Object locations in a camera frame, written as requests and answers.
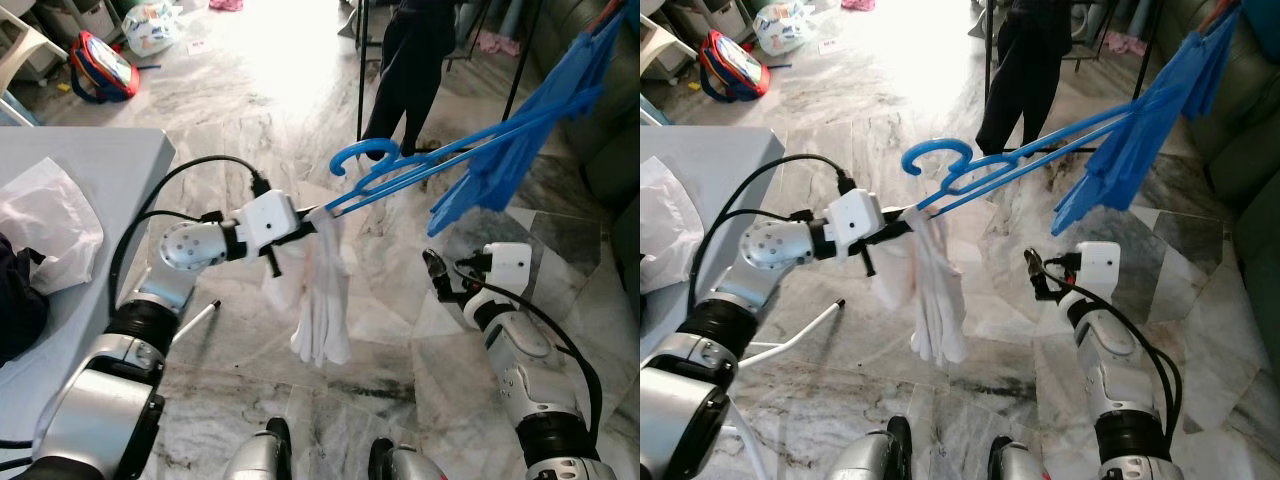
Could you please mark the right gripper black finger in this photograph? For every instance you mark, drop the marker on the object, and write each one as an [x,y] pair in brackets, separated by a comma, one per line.
[1036,272]
[437,272]

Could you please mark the cream white garment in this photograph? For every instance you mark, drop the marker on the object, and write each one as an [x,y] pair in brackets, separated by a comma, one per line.
[320,300]
[935,300]

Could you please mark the blue plastic clothes hanger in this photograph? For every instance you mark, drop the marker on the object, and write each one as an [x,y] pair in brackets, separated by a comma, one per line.
[365,150]
[937,148]

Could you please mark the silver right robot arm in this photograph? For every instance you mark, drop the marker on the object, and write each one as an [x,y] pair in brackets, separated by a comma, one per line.
[530,370]
[1115,370]

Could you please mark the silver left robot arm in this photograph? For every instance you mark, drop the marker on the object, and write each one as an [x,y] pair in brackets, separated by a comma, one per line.
[770,245]
[190,245]

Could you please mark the red clothes hanger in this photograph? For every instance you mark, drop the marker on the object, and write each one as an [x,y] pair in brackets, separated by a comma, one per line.
[605,15]
[1225,15]

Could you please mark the blue shirt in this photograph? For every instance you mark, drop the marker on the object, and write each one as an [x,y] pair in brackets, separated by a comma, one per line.
[1120,170]
[500,170]

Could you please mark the white pole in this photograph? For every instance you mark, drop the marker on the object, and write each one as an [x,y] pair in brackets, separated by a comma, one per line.
[805,330]
[198,320]

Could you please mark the black metal drying rack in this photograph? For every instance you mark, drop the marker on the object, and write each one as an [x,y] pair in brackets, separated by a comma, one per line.
[988,70]
[360,70]

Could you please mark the grey folding table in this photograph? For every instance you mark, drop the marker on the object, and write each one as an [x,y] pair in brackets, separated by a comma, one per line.
[100,160]
[720,160]

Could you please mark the black t-shirt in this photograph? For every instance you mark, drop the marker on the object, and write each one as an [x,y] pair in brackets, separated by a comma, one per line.
[1025,60]
[415,60]

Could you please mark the white cloth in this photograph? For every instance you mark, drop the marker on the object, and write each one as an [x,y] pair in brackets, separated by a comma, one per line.
[45,225]
[665,225]

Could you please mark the dark green sofa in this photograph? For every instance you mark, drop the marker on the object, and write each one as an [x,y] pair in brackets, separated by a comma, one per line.
[1250,140]
[610,130]

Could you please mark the red and blue bag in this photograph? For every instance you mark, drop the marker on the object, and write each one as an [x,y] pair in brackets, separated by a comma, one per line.
[735,68]
[105,70]

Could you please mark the pink cloth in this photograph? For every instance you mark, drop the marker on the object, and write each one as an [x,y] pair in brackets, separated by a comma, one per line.
[857,4]
[225,4]

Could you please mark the white plastic bag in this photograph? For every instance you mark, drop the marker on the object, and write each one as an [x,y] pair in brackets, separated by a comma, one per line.
[782,28]
[152,28]

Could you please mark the grey left robot leg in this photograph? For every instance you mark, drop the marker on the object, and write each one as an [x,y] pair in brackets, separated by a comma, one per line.
[255,458]
[865,458]

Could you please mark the small pink item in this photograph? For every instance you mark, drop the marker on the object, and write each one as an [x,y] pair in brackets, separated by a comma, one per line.
[1123,44]
[497,44]

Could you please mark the grey plastic drawer unit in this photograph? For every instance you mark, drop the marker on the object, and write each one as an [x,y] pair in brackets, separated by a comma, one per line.
[80,20]
[720,18]

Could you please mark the white high chair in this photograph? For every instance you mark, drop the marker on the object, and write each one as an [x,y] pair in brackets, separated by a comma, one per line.
[28,45]
[662,48]

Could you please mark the blue storage box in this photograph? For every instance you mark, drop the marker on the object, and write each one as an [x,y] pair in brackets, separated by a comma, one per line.
[1262,30]

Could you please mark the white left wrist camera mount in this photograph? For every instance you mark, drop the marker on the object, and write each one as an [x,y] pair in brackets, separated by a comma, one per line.
[855,218]
[270,220]

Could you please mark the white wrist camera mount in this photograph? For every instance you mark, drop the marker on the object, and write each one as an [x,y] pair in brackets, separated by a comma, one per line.
[508,265]
[270,220]
[855,218]
[1098,265]

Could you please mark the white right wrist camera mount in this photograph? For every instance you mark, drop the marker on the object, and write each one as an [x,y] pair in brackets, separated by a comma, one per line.
[508,265]
[1098,265]

